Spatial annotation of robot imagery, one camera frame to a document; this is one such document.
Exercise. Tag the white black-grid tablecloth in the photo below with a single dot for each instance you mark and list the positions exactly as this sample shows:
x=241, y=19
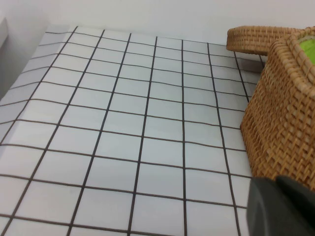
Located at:
x=118, y=127

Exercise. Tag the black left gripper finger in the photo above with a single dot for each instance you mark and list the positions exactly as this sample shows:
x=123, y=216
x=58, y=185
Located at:
x=278, y=211

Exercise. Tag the green fabric basket liner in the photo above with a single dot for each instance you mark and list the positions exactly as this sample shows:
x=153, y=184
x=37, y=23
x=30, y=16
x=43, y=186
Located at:
x=307, y=49

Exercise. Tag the woven rattan basket lid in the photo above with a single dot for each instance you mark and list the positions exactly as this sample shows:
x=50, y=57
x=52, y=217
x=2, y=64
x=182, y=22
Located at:
x=248, y=39

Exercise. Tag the woven rattan basket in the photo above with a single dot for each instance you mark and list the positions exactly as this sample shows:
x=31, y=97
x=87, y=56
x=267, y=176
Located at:
x=278, y=118

